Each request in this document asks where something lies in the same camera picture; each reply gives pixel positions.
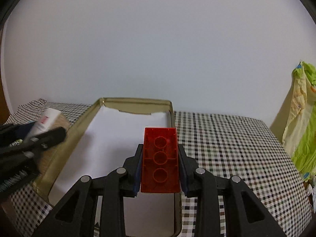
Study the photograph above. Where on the green yellow patterned cloth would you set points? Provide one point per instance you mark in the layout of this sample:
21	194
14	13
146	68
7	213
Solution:
294	125

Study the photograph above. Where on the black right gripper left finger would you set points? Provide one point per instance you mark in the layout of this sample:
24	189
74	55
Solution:
74	214

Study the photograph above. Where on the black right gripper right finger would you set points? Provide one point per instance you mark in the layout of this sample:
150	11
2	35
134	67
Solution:
244	213

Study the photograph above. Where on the red plastic building block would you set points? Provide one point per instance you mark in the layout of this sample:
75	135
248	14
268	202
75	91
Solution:
160	167

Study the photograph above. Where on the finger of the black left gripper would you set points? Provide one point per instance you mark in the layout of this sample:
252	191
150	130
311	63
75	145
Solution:
11	133
33	147

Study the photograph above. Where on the gold metal tin box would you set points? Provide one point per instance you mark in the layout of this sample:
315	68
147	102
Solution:
51	168

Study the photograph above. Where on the checkered tablecloth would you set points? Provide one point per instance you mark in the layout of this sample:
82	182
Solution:
224	145

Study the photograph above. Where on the white box with red label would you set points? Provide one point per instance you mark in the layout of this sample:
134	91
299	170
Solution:
44	123

